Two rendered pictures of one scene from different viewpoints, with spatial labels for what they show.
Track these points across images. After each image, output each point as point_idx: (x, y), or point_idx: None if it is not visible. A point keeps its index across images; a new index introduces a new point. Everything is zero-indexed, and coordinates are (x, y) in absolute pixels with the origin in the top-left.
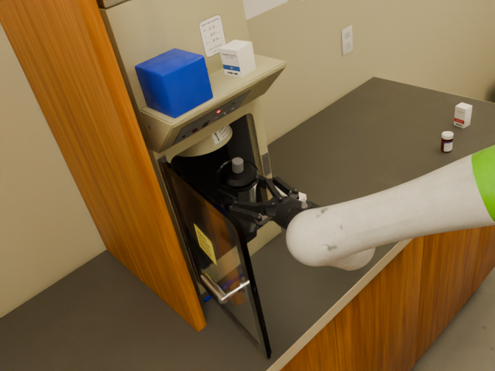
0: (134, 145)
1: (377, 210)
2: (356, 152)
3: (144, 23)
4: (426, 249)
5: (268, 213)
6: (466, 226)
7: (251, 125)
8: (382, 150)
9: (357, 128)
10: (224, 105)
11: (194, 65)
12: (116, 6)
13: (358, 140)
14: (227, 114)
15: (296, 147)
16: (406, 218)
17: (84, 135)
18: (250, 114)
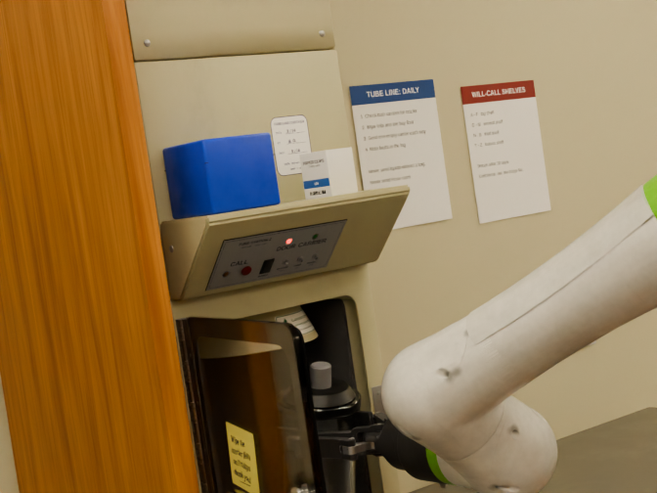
0: (144, 240)
1: (519, 291)
2: (591, 491)
3: (187, 96)
4: None
5: (368, 435)
6: (648, 279)
7: (354, 330)
8: (648, 487)
9: (601, 465)
10: (298, 229)
11: (253, 142)
12: (151, 62)
13: (599, 478)
14: (307, 273)
15: (468, 492)
16: (559, 285)
17: (60, 285)
18: (354, 308)
